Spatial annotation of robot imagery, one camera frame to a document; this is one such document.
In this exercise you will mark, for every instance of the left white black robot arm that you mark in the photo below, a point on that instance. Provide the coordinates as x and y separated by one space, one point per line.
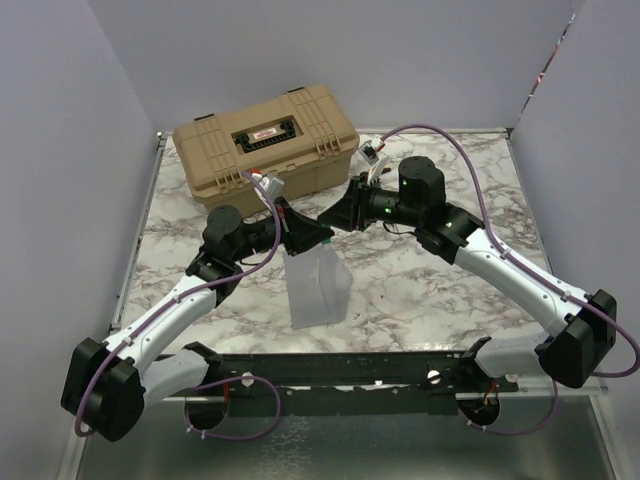
107 386

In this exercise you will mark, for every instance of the grey translucent envelope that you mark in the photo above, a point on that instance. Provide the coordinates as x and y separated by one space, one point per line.
318 286

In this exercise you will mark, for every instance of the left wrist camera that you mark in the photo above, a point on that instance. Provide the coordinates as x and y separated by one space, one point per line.
271 185

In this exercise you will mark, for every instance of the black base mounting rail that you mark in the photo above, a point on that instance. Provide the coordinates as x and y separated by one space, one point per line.
340 384

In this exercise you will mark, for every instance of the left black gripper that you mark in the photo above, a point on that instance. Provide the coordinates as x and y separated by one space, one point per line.
297 232

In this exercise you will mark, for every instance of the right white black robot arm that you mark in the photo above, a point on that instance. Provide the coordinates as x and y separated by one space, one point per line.
573 340

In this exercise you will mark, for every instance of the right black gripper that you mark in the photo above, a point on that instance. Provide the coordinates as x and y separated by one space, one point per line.
344 213

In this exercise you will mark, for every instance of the tan plastic toolbox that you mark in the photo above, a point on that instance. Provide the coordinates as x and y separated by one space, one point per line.
302 136

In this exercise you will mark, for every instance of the aluminium frame rail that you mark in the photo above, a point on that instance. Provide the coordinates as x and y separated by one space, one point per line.
76 442

